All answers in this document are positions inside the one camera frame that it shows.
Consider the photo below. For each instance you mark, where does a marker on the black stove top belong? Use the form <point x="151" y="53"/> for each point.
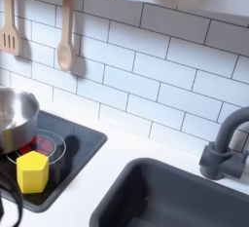
<point x="76" y="143"/>

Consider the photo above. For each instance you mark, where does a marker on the wooden spoon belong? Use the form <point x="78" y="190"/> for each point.
<point x="66" y="49"/>

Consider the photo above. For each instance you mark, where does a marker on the steel pot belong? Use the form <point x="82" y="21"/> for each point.
<point x="16" y="117"/>

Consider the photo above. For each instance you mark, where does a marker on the dark grey tap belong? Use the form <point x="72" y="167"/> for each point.
<point x="223" y="153"/>

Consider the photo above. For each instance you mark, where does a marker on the dark grey sink basin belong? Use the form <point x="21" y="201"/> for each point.
<point x="181" y="198"/>

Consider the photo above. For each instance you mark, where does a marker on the yellow hexagonal block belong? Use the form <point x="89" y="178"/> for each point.
<point x="32" y="174"/>

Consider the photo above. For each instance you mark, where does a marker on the wooden slotted spatula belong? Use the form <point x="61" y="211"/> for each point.
<point x="8" y="36"/>

